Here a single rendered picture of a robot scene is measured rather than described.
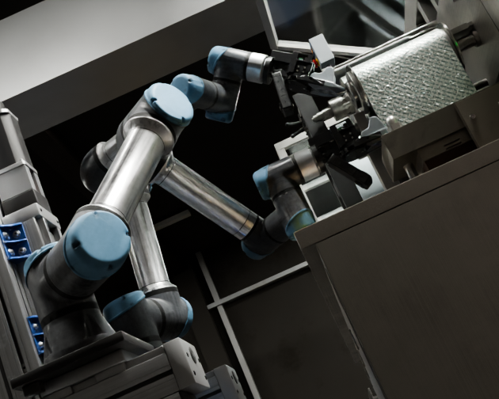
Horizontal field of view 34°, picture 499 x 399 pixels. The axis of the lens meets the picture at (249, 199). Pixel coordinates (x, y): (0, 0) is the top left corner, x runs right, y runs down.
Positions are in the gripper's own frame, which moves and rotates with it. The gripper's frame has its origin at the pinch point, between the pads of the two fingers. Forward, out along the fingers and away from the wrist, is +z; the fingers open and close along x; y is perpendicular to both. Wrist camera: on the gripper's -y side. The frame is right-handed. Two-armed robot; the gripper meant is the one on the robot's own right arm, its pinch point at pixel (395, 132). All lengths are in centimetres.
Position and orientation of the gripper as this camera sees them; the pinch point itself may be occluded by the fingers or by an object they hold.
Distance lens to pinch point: 198.1
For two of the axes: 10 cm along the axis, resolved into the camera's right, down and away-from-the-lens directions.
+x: 1.7, 2.8, 9.5
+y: -3.9, -8.6, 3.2
